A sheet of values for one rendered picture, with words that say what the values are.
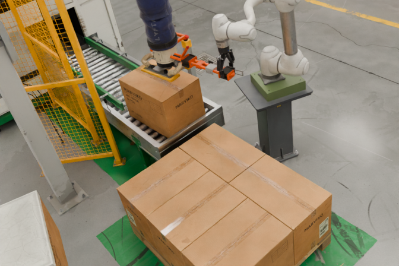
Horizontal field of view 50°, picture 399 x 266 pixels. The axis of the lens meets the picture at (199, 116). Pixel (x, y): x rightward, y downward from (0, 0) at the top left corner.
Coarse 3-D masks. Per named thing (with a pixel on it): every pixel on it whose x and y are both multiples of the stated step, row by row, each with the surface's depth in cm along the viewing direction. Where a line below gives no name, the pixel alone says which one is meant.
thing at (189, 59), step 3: (189, 54) 314; (183, 57) 311; (186, 57) 312; (189, 57) 312; (192, 57) 311; (195, 57) 309; (183, 60) 310; (186, 60) 309; (189, 60) 308; (192, 60) 307; (183, 63) 310; (186, 63) 307; (189, 63) 306; (195, 63) 311; (186, 66) 309; (189, 66) 308; (192, 66) 310
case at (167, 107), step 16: (128, 80) 365; (144, 80) 361; (160, 80) 357; (176, 80) 353; (192, 80) 349; (128, 96) 373; (144, 96) 349; (160, 96) 338; (176, 96) 340; (192, 96) 354; (144, 112) 366; (160, 112) 343; (176, 112) 347; (192, 112) 361; (160, 128) 359; (176, 128) 354
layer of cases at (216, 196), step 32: (160, 160) 340; (192, 160) 334; (224, 160) 329; (256, 160) 323; (128, 192) 318; (160, 192) 313; (192, 192) 308; (224, 192) 303; (256, 192) 299; (288, 192) 294; (320, 192) 290; (160, 224) 290; (192, 224) 286; (224, 224) 282; (256, 224) 278; (288, 224) 274; (320, 224) 295; (192, 256) 266; (224, 256) 263; (256, 256) 259; (288, 256) 281
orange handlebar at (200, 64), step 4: (180, 36) 344; (184, 36) 341; (180, 40) 339; (172, 56) 318; (180, 60) 313; (196, 60) 308; (200, 60) 307; (192, 64) 306; (196, 64) 303; (200, 64) 302; (204, 64) 303; (208, 64) 301; (200, 68) 303; (204, 68) 299; (216, 72) 293; (232, 76) 286
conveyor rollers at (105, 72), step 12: (72, 60) 499; (96, 60) 489; (108, 60) 487; (96, 72) 472; (108, 72) 463; (120, 72) 460; (84, 84) 451; (108, 84) 445; (120, 96) 427; (132, 120) 390; (156, 132) 368
